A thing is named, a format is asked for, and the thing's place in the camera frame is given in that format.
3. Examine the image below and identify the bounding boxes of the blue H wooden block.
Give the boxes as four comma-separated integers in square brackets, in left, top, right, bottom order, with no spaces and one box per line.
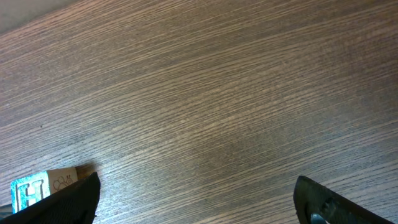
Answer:
[11,167,78,213]

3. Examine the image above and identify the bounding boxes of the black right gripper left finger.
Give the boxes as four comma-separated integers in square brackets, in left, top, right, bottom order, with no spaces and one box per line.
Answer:
[1,172,101,224]

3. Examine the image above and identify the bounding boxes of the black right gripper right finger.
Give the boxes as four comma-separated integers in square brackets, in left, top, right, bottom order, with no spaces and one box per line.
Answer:
[293,175,392,224]

